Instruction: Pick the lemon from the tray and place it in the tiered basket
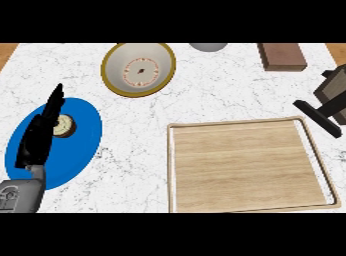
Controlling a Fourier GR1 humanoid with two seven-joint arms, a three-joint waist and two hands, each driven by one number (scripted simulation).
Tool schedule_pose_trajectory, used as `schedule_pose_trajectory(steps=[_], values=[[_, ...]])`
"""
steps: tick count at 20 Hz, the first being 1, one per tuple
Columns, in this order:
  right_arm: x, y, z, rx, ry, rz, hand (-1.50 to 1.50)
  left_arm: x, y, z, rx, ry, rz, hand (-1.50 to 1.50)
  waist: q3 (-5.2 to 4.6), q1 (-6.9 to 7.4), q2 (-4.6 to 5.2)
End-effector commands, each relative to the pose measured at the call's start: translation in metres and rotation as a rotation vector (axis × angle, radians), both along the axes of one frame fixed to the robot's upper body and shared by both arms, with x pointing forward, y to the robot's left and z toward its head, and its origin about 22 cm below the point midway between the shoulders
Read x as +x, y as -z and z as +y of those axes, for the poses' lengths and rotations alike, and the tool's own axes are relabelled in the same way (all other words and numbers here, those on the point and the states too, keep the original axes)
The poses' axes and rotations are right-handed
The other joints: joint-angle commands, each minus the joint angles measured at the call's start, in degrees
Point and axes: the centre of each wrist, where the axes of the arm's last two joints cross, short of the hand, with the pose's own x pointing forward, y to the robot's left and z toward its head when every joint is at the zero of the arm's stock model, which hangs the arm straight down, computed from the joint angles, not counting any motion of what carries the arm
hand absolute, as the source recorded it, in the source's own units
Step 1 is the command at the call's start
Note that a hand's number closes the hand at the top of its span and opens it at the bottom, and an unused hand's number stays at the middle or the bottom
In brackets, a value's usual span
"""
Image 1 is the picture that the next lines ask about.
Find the blue oval plate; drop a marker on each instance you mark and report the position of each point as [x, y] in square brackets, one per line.
[74, 156]

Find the white bowl with gold rim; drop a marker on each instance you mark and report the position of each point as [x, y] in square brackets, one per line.
[139, 71]

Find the brown wooden block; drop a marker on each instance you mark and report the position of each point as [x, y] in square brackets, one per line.
[282, 56]

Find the dark brown rack, black base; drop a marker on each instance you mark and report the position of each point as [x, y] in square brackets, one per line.
[343, 83]

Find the brown cupcake with cream top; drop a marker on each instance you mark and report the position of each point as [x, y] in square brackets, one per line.
[65, 126]

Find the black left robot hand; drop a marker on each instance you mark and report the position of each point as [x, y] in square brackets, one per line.
[39, 133]

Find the grey round object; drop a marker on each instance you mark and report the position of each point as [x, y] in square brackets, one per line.
[209, 47]

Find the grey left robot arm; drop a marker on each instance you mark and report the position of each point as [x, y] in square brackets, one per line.
[18, 196]

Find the pale wooden tray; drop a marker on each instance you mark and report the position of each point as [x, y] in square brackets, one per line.
[244, 163]

